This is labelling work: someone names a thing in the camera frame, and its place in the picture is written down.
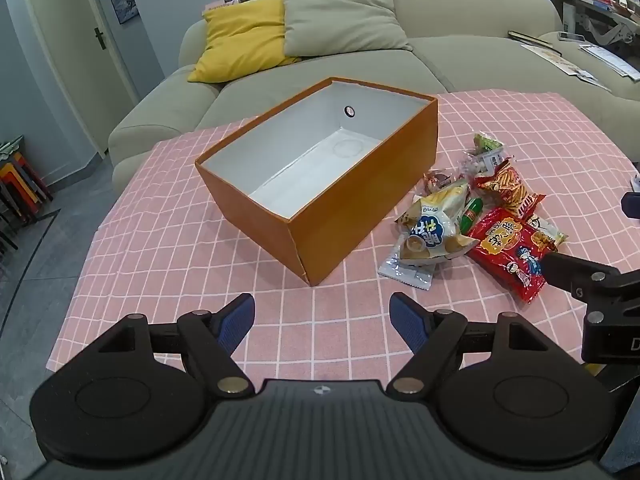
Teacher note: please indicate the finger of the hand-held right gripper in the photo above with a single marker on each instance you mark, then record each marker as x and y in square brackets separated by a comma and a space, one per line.
[580, 280]
[631, 205]

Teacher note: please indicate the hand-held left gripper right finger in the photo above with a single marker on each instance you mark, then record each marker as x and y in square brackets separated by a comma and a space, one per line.
[406, 321]

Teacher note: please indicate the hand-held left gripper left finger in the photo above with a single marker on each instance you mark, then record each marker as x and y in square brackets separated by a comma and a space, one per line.
[239, 321]

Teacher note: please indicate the large red snack bag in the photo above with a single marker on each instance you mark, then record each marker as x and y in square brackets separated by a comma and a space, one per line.
[505, 255]

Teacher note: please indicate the orange cardboard box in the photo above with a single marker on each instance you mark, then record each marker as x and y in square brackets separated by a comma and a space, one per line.
[360, 200]

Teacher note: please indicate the clear packet with brown egg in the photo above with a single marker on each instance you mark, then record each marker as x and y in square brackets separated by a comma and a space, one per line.
[440, 180]

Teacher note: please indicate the clear packet of white balls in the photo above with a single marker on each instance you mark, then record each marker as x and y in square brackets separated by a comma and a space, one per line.
[480, 165]

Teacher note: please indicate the white snack packet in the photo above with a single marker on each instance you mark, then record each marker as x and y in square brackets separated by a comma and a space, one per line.
[405, 272]

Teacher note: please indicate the beige snack packet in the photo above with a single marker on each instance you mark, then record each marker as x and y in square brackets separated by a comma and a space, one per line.
[547, 232]

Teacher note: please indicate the yellow blue chips bag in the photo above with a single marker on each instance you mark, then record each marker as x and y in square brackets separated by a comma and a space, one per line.
[430, 225]

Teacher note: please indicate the pink checked tablecloth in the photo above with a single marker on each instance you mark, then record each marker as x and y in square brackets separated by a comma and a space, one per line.
[150, 240]

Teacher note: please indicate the red striped stick snack bag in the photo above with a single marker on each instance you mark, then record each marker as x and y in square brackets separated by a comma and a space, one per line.
[505, 185]

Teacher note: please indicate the green snack tube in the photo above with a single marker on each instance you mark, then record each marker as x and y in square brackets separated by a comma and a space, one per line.
[472, 212]

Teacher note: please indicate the white paper booklet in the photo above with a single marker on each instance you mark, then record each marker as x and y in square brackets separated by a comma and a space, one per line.
[612, 60]

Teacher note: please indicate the green snack packet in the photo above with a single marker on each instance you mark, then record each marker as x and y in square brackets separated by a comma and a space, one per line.
[487, 144]

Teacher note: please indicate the beige paper booklet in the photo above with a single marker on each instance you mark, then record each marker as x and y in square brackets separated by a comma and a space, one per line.
[550, 57]

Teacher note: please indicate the smartphone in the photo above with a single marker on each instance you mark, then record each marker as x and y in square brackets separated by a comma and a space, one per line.
[571, 36]

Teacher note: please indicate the dark book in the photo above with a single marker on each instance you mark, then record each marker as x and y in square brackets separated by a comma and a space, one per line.
[522, 36]

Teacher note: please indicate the beige sofa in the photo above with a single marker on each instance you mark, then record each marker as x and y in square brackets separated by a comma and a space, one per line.
[350, 70]

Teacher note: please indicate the stack of colourful stools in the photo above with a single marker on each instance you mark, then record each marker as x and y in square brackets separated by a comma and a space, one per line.
[20, 185]

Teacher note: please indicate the yellow pillow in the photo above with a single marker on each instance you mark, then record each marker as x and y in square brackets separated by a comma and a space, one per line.
[240, 40]

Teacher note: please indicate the grey-green pillow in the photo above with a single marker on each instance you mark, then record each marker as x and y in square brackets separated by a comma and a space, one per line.
[340, 20]

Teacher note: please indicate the pale door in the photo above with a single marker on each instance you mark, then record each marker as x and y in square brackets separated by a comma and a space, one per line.
[70, 60]

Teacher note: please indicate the white desk frame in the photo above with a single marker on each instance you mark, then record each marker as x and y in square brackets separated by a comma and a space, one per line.
[602, 27]

